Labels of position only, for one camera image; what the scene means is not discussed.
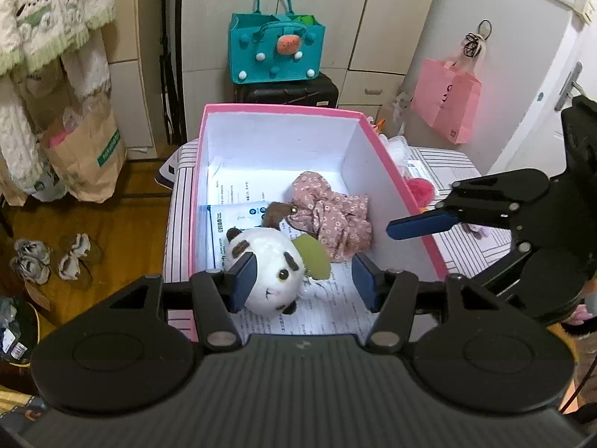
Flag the red strawberry plush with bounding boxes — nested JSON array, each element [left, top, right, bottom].
[[405, 176, 438, 208]]

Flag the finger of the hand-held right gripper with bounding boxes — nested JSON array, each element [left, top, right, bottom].
[[480, 242, 533, 294], [386, 168, 552, 241]]

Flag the hanging clear plastic bag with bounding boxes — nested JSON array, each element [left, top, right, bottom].
[[378, 91, 413, 136]]

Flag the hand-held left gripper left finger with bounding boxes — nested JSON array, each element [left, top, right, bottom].
[[93, 252, 258, 351]]

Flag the pink cardboard box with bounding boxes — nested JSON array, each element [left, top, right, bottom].
[[163, 103, 449, 343]]

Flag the pink floral fabric toy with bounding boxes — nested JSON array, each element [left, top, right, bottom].
[[262, 171, 374, 263]]

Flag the white panda plush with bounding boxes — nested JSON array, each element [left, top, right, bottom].
[[225, 226, 333, 317]]

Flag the light wood wardrobe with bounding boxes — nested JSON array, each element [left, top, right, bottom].
[[179, 0, 444, 122]]

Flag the white green shopping bag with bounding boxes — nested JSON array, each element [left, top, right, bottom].
[[23, 159, 68, 201]]

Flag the wall hook with hair ties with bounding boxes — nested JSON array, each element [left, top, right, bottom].
[[462, 19, 495, 61]]

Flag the beige wooden cabinet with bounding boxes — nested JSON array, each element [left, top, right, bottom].
[[100, 0, 182, 159]]

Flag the white door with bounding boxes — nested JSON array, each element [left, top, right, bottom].
[[485, 9, 597, 178]]

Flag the dark patterned bag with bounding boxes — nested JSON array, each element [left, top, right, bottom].
[[0, 296, 40, 365]]

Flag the grey white sneaker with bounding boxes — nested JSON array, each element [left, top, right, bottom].
[[10, 238, 52, 267], [10, 254, 50, 285]]

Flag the teal felt handbag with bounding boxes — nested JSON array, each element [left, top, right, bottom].
[[228, 0, 324, 85]]

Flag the striped table cover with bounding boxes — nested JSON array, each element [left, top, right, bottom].
[[154, 140, 514, 337]]

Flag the clear plastic pouch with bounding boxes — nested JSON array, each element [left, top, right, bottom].
[[385, 135, 421, 171]]

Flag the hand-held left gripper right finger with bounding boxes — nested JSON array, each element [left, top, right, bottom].
[[352, 253, 509, 353]]

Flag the black suitcase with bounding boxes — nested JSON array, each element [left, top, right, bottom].
[[233, 73, 339, 109]]

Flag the printed paper sheet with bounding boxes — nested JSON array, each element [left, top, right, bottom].
[[205, 159, 374, 337]]

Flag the metal door handle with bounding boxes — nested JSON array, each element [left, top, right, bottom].
[[555, 62, 586, 113]]

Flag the brown paper bag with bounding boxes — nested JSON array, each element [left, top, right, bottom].
[[40, 98, 128, 203]]

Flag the brown fuzzy slipper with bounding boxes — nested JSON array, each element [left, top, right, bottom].
[[57, 252, 94, 290]]

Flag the pink shopping bag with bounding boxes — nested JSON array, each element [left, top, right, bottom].
[[410, 58, 482, 145]]

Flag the purple plush toy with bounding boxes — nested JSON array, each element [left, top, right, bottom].
[[462, 223, 495, 240]]

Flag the blue wet wipes pack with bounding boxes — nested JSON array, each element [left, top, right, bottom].
[[205, 202, 269, 271]]

